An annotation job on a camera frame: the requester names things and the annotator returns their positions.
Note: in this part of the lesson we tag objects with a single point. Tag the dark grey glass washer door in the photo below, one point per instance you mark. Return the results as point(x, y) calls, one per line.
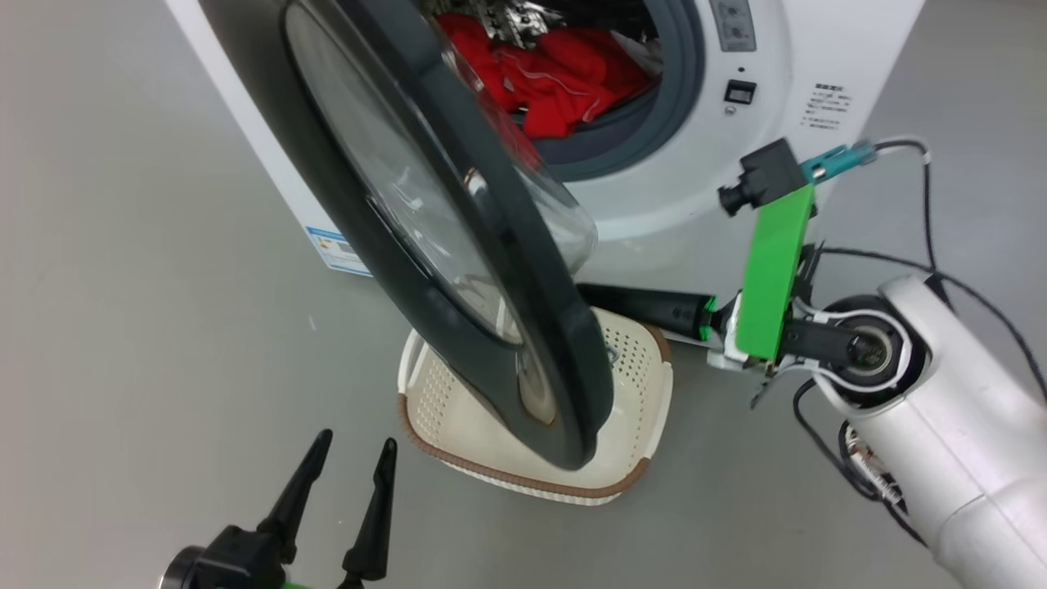
point(491, 270)

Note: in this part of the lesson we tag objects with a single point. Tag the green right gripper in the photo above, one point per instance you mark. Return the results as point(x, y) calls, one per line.
point(773, 278)

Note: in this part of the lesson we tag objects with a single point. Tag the grey warning sticker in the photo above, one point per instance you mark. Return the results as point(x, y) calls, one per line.
point(732, 23)

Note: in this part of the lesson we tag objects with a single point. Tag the cream perforated laundry basket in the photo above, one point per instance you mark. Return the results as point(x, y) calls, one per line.
point(630, 409)

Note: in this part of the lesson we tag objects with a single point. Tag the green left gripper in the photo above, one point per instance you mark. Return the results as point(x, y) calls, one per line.
point(307, 586)

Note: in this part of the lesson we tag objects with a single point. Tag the blue energy label sticker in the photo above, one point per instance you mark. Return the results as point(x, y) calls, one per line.
point(335, 249)

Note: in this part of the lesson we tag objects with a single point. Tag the white front-load washing machine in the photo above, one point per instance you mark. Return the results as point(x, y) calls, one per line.
point(736, 164)

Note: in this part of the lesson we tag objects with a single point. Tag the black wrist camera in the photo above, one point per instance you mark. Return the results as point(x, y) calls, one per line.
point(769, 176)
point(221, 564)

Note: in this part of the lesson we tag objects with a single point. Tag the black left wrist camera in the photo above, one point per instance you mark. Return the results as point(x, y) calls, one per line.
point(221, 564)

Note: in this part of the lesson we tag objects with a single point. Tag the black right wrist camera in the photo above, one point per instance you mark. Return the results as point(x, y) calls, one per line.
point(769, 176)

